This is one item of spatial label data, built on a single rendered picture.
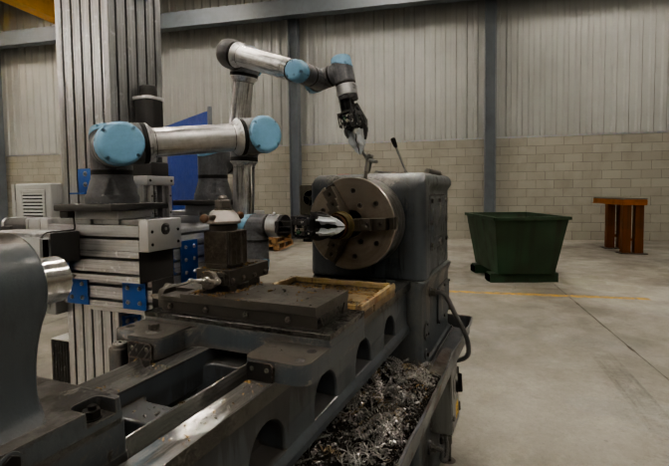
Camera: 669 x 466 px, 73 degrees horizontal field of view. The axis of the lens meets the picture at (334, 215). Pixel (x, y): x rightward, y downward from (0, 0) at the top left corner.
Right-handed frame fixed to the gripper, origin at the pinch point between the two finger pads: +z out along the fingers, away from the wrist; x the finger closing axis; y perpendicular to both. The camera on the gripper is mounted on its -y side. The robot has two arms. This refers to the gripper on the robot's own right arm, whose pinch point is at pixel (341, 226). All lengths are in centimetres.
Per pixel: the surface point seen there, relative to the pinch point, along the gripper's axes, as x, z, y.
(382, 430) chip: -50, 19, 19
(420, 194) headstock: 9.0, 16.3, -31.6
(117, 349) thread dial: -20, -21, 63
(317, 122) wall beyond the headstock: 187, -487, -937
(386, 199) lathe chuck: 7.8, 9.3, -15.3
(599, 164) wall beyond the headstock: 59, 168, -1070
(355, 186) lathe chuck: 12.2, -1.4, -15.1
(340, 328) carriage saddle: -16, 20, 47
